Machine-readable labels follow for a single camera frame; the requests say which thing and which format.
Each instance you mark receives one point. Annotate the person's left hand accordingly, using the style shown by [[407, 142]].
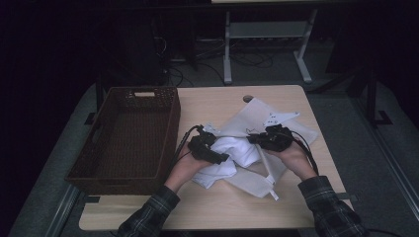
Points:
[[184, 168]]

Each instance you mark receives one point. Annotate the white mesh laundry bag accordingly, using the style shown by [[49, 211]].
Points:
[[257, 115]]

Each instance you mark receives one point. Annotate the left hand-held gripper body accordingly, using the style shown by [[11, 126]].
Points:
[[199, 146]]

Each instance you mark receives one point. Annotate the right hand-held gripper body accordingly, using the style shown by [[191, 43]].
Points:
[[275, 138]]

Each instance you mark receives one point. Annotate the white garment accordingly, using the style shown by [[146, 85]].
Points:
[[237, 149]]

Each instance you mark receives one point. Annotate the black metal stand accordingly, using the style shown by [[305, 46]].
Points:
[[372, 92]]

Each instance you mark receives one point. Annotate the black floor bracket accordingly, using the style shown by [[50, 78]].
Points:
[[90, 119]]

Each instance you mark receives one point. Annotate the aluminium floor rail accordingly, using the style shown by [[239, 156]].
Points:
[[62, 210], [388, 158]]

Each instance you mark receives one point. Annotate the white metal desk frame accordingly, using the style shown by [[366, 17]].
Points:
[[267, 29]]

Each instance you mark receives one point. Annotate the person's right hand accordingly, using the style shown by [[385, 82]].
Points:
[[293, 161]]

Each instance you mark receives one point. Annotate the brown woven basket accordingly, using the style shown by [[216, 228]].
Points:
[[131, 131]]

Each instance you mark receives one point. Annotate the black table edge clamp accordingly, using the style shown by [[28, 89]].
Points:
[[92, 199]]

